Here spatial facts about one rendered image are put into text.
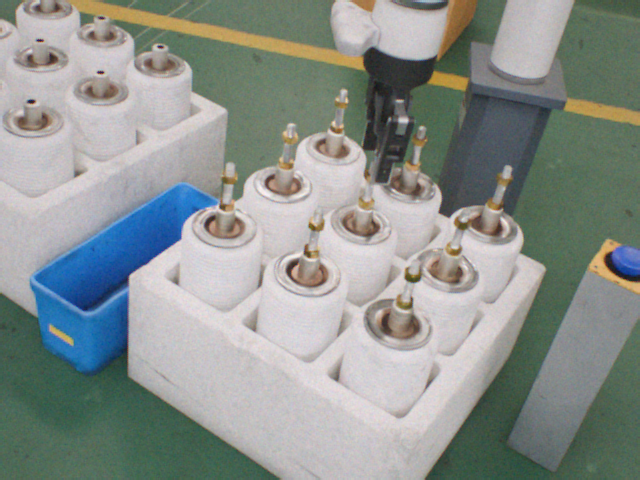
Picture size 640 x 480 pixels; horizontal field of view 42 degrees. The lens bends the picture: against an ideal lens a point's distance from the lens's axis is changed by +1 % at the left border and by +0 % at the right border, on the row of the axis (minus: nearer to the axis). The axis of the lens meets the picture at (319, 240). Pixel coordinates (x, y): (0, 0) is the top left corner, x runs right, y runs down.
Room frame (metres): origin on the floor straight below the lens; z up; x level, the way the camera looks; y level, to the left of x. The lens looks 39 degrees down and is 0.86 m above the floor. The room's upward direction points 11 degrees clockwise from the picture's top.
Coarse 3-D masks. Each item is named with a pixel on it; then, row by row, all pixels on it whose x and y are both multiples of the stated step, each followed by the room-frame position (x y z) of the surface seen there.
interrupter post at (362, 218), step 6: (360, 210) 0.81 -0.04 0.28; (366, 210) 0.81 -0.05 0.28; (372, 210) 0.81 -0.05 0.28; (354, 216) 0.81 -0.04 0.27; (360, 216) 0.81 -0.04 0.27; (366, 216) 0.81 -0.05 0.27; (372, 216) 0.81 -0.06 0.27; (354, 222) 0.81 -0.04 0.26; (360, 222) 0.81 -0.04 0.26; (366, 222) 0.81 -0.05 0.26; (360, 228) 0.81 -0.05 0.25; (366, 228) 0.81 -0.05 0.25
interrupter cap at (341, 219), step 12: (336, 216) 0.82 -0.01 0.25; (348, 216) 0.83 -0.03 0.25; (384, 216) 0.84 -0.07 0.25; (336, 228) 0.80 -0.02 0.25; (348, 228) 0.80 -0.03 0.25; (372, 228) 0.81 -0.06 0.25; (384, 228) 0.82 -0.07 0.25; (348, 240) 0.78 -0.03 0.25; (360, 240) 0.78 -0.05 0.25; (372, 240) 0.79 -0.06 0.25; (384, 240) 0.79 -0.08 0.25
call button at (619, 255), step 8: (616, 248) 0.76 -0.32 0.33; (624, 248) 0.76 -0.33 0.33; (632, 248) 0.76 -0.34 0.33; (616, 256) 0.75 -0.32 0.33; (624, 256) 0.75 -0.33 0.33; (632, 256) 0.75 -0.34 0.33; (616, 264) 0.74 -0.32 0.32; (624, 264) 0.73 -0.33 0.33; (632, 264) 0.74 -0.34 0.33; (624, 272) 0.74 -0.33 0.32; (632, 272) 0.73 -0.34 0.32
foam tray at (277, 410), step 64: (192, 320) 0.68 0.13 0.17; (256, 320) 0.72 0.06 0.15; (512, 320) 0.81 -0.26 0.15; (192, 384) 0.68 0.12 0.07; (256, 384) 0.64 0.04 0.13; (320, 384) 0.62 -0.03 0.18; (448, 384) 0.65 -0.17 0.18; (256, 448) 0.63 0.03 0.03; (320, 448) 0.60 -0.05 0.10; (384, 448) 0.56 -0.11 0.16
